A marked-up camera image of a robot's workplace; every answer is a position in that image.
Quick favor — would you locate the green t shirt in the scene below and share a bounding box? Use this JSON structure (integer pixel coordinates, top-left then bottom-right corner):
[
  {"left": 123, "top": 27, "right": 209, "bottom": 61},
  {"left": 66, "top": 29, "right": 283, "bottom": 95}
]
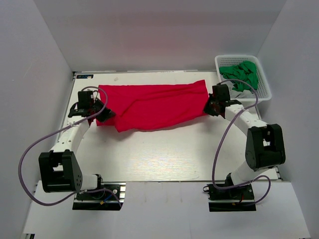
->
[{"left": 219, "top": 61, "right": 259, "bottom": 92}]

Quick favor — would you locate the blue table label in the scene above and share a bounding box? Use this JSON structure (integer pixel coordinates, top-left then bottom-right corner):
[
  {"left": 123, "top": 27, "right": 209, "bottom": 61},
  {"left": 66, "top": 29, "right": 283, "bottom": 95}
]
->
[{"left": 76, "top": 74, "right": 94, "bottom": 79}]

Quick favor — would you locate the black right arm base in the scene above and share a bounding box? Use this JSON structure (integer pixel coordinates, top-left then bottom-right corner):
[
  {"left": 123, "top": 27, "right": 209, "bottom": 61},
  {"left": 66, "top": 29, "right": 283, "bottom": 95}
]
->
[{"left": 203, "top": 184, "right": 256, "bottom": 212}]

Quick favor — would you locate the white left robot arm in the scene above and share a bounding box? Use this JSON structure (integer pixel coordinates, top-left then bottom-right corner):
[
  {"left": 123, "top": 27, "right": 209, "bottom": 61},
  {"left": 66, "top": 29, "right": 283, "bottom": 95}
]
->
[{"left": 38, "top": 91, "right": 115, "bottom": 199}]

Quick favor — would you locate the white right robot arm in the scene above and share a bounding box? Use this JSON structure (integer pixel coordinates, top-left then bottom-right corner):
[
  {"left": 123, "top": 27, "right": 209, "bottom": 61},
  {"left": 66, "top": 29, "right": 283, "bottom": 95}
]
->
[{"left": 204, "top": 83, "right": 286, "bottom": 199}]

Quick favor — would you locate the red t shirt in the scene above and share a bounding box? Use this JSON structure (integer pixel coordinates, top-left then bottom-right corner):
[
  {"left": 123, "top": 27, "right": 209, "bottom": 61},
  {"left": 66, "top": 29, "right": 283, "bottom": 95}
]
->
[{"left": 96, "top": 80, "right": 208, "bottom": 132}]

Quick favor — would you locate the white plastic basket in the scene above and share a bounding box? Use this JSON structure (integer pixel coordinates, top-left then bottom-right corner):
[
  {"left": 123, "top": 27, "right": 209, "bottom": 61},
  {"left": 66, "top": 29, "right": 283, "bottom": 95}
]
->
[{"left": 215, "top": 55, "right": 272, "bottom": 105}]

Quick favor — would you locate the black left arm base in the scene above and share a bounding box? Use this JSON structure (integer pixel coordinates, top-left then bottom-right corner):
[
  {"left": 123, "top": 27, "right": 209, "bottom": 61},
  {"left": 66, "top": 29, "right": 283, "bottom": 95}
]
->
[{"left": 72, "top": 182, "right": 126, "bottom": 211}]

